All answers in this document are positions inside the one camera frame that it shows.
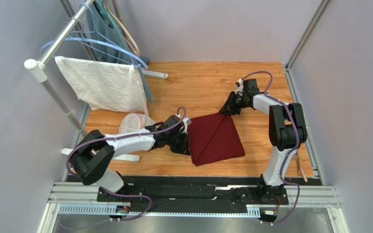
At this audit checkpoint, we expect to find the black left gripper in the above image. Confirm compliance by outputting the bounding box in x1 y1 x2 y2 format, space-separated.
167 130 191 156

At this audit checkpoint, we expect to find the white mesh laundry bag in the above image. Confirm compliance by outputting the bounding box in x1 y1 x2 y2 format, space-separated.
119 113 156 134

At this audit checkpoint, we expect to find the wooden handled fork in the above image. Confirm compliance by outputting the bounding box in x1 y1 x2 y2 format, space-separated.
294 153 308 183

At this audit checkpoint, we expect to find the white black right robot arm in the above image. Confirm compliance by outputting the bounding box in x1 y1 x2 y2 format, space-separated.
219 79 307 203

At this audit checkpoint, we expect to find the metal clothes drying rack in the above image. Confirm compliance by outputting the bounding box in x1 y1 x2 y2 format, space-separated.
24 0 169 163

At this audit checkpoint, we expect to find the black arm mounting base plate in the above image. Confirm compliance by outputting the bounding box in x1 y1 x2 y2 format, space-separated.
67 174 323 216

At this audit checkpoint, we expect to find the blue wire hanger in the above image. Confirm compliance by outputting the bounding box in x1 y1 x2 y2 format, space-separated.
39 0 149 70

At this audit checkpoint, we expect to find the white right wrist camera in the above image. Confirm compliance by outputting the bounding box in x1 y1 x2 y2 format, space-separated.
235 79 243 94

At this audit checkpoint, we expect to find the beige wooden hanger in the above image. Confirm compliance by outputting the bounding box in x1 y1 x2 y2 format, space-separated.
103 0 141 55

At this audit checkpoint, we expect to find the aluminium frame rail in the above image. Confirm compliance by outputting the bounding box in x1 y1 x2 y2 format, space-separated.
38 176 349 233

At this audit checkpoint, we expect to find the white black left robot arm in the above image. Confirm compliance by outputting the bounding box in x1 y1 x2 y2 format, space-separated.
66 115 191 193

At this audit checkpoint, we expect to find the dark red cloth napkin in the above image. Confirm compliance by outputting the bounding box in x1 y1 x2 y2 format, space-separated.
187 113 245 166

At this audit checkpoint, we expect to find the teal garment on hanger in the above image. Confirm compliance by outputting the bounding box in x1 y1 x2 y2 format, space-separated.
85 0 154 103

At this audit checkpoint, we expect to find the white towel on rack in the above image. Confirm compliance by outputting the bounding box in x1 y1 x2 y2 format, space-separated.
55 56 148 115

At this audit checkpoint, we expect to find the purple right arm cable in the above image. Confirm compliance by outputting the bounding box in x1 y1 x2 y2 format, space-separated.
238 71 301 226

